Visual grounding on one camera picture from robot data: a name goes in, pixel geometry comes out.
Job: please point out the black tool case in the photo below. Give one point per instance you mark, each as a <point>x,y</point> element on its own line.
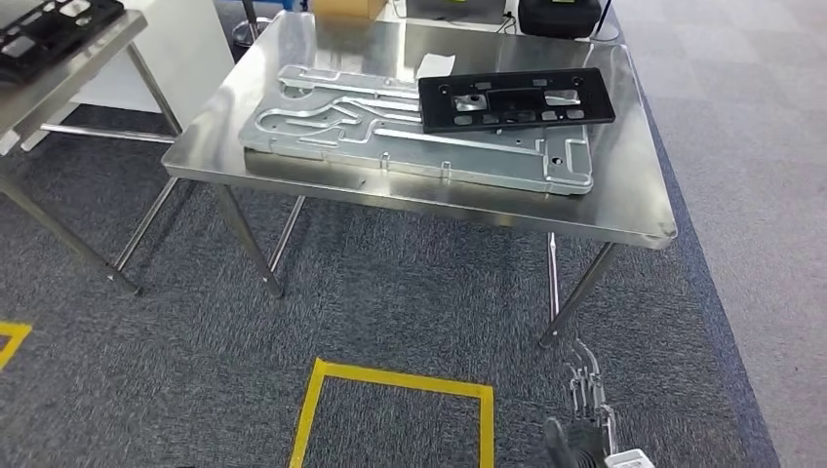
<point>559,19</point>

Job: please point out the white cabinet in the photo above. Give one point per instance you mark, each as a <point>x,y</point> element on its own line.
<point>187,58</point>

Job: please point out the yellow floor tape square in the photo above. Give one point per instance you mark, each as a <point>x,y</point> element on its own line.
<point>400,381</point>

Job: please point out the chrome stand base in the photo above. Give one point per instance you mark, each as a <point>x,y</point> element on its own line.
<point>249,32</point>

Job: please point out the white paper slip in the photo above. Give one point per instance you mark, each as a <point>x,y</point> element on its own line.
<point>434,66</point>

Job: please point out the stainless steel table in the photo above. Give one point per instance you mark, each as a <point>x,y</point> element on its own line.
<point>64,84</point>

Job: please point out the grey metal fixture plate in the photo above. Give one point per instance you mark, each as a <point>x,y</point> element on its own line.
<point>413,155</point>

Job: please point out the black plastic plate part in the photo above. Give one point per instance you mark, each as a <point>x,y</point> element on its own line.
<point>594,103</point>
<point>39,45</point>

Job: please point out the stainless steel workbench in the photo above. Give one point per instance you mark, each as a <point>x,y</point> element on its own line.
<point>620,181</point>

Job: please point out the brown cardboard box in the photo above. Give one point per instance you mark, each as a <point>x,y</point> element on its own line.
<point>349,8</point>

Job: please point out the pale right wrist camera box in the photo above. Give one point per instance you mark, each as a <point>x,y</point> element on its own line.
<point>630,460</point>

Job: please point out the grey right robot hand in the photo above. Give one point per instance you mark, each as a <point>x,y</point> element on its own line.
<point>585,446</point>

